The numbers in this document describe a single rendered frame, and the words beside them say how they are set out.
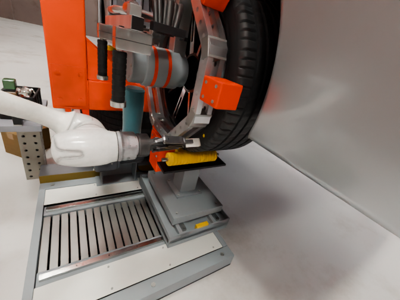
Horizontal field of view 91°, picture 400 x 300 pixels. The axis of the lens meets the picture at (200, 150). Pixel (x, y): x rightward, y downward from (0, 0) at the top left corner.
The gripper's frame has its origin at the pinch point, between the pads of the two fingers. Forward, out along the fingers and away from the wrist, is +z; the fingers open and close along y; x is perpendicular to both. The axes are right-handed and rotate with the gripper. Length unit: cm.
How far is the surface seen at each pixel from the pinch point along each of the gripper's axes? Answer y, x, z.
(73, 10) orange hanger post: -22, 69, -33
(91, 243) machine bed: -50, -31, -33
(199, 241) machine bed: -36, -43, 15
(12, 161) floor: -117, 27, -74
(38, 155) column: -87, 22, -56
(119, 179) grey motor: -77, -1, -13
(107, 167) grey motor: -57, 4, -22
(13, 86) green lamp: -41, 41, -57
